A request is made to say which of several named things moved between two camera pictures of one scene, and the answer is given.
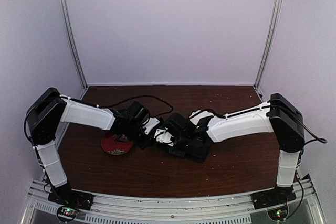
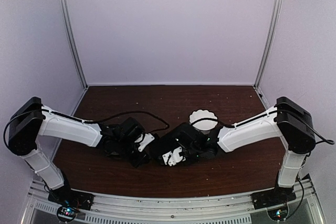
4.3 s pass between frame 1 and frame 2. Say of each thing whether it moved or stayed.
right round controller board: stayed
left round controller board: stayed
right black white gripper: moved
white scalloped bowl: stayed
